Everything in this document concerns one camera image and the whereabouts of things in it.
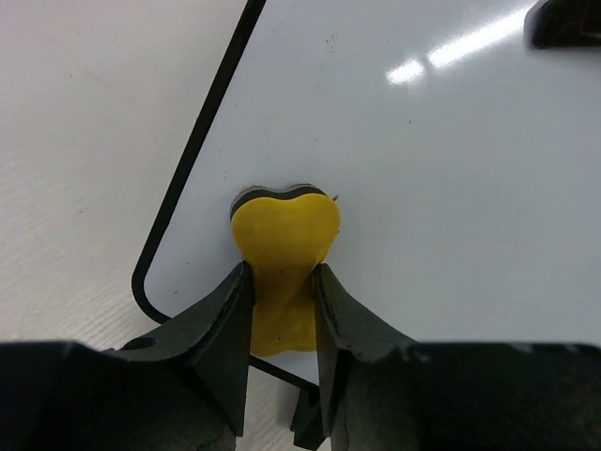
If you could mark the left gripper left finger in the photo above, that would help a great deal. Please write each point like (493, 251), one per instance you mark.
(181, 386)

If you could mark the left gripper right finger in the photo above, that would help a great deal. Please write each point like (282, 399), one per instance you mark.
(381, 390)

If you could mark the yellow bone-shaped eraser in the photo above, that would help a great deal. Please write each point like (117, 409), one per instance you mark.
(283, 234)

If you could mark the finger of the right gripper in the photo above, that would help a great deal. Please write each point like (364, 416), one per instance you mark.
(563, 24)

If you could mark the small black-framed whiteboard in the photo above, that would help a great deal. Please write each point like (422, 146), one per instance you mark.
(465, 164)

